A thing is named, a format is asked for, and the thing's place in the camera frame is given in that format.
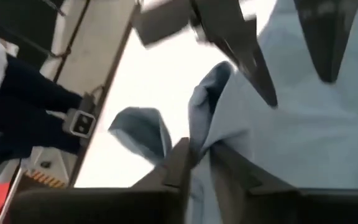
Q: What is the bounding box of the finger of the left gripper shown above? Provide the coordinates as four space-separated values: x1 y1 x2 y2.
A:
293 0 358 84
131 0 278 109

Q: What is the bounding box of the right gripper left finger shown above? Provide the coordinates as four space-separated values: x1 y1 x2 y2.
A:
9 137 193 224

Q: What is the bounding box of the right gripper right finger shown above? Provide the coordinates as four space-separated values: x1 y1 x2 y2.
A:
211 141 358 224

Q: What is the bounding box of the teal grey shirt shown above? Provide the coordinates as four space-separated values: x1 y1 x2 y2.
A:
108 0 358 224

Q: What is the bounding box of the orange hazard stripe label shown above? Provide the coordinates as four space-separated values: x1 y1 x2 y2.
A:
25 169 67 189

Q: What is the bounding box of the person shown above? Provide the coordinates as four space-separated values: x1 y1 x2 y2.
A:
0 30 85 174

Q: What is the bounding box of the grey table-level camera box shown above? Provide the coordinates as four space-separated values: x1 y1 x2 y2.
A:
62 108 96 139

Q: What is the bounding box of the black aluminium table frame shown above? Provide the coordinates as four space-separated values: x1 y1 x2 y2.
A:
53 0 142 187

